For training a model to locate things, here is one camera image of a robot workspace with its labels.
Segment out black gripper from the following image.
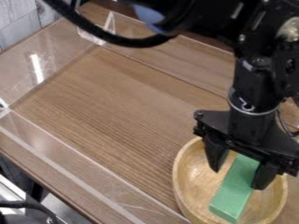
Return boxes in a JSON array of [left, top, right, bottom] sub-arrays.
[[194, 110, 299, 191]]

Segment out green rectangular block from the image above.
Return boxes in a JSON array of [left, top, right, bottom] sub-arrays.
[[210, 155, 259, 224]]

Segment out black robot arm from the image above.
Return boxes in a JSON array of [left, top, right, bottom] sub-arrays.
[[45, 0, 299, 190]]

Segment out brown wooden bowl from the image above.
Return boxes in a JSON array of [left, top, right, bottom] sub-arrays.
[[173, 137, 287, 224]]

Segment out clear acrylic enclosure wall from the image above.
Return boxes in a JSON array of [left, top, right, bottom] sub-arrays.
[[0, 10, 299, 224]]

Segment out black cable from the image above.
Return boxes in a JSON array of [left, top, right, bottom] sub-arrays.
[[0, 199, 61, 224]]

